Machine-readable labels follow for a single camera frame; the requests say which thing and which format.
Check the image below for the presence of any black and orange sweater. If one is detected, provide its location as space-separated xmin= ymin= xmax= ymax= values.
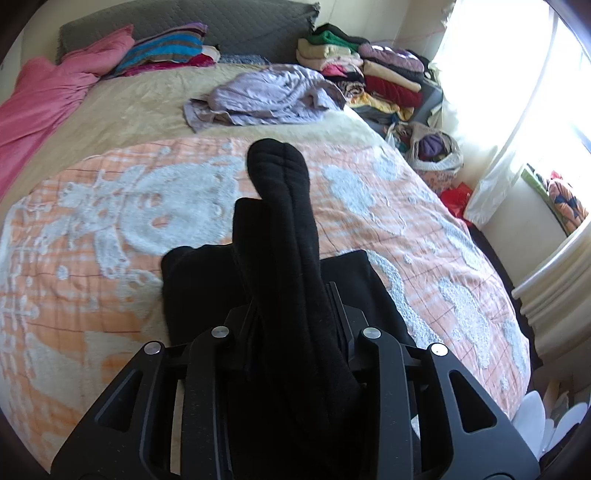
xmin=161 ymin=139 xmax=411 ymax=479

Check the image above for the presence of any pile of folded clothes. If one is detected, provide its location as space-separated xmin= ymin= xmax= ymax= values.
xmin=295 ymin=23 xmax=444 ymax=133

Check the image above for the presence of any white radiator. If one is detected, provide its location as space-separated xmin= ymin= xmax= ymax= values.
xmin=512 ymin=219 xmax=591 ymax=359

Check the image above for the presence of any orange and white towel blanket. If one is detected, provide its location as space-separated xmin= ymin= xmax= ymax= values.
xmin=1 ymin=138 xmax=531 ymax=467

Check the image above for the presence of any red plastic bag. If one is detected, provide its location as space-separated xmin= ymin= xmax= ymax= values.
xmin=439 ymin=182 xmax=473 ymax=227

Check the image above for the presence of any floral cushion on sill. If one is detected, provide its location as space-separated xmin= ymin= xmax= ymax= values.
xmin=521 ymin=164 xmax=590 ymax=236

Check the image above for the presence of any beige bed cover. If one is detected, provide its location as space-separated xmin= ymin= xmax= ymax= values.
xmin=1 ymin=64 xmax=384 ymax=216

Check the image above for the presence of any white curtain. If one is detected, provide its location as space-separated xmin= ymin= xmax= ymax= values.
xmin=434 ymin=1 xmax=590 ymax=227

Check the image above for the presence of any pink blanket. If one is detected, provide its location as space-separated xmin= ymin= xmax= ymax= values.
xmin=0 ymin=24 xmax=134 ymax=194

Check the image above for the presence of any lilac crumpled shirt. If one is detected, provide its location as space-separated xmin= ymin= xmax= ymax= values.
xmin=183 ymin=64 xmax=346 ymax=133

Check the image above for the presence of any striped colourful folded cloth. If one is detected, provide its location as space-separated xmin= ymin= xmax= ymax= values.
xmin=107 ymin=22 xmax=221 ymax=78

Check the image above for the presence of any grey quilted headboard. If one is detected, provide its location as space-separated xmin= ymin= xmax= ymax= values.
xmin=56 ymin=0 xmax=321 ymax=63

